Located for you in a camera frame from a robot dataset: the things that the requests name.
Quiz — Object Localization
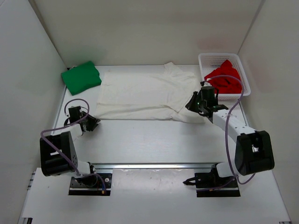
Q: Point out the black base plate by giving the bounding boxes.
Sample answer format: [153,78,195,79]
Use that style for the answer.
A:
[68,173,113,196]
[195,173,241,197]

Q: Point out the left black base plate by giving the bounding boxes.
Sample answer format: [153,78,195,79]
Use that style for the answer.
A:
[68,173,113,196]

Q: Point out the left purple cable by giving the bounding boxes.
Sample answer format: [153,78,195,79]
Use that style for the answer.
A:
[41,98,107,194]

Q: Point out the green polo shirt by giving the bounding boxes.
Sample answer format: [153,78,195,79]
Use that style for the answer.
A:
[61,61,102,96]

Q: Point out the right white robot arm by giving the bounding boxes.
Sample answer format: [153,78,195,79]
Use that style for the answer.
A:
[184,86,275,190]

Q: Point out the red t shirt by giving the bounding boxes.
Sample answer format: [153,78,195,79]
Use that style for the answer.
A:
[204,60,242,94]

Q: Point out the white t shirt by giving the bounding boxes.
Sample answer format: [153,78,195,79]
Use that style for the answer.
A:
[94,63,204,124]

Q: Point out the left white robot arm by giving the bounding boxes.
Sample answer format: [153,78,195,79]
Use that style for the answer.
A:
[40,106,103,187]

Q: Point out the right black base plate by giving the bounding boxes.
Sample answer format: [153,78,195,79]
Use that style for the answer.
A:
[195,173,241,197]

